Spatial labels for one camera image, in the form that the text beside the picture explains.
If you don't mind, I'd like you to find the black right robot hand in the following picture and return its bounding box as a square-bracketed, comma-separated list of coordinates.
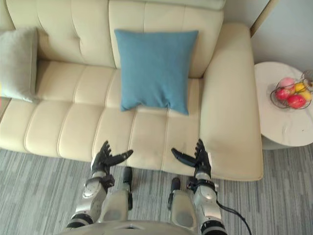
[170, 139, 213, 175]

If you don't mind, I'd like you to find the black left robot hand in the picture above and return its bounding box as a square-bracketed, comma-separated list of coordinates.
[90, 140, 134, 173]

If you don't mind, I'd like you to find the blue cushion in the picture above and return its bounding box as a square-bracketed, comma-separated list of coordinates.
[114, 29, 199, 116]

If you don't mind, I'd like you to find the light grey cushion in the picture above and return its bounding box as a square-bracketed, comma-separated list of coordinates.
[0, 26, 40, 103]

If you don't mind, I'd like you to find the silver left robot leg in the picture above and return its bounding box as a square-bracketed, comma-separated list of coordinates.
[99, 167, 134, 225]

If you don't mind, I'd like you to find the silver robot leg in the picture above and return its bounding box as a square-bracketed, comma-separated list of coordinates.
[99, 167, 134, 225]
[167, 177, 198, 228]

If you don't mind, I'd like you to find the silver right robot leg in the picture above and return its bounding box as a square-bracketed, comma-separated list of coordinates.
[167, 177, 198, 228]

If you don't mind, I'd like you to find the cream leather sofa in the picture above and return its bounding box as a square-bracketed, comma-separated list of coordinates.
[0, 0, 264, 182]

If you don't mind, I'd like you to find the silver robot torso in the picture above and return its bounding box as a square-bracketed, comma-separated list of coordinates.
[52, 221, 203, 235]

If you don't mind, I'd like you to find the round white side table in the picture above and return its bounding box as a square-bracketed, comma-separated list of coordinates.
[254, 61, 313, 150]

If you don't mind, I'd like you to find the red apple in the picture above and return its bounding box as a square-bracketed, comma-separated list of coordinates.
[287, 94, 305, 109]
[275, 88, 291, 100]

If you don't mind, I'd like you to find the pink peach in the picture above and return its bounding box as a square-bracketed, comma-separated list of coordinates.
[280, 77, 295, 90]

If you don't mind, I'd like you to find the black cable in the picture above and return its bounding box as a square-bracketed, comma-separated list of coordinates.
[216, 198, 252, 235]

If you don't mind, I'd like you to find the wire fruit basket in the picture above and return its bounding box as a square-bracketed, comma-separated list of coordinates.
[270, 70, 313, 110]

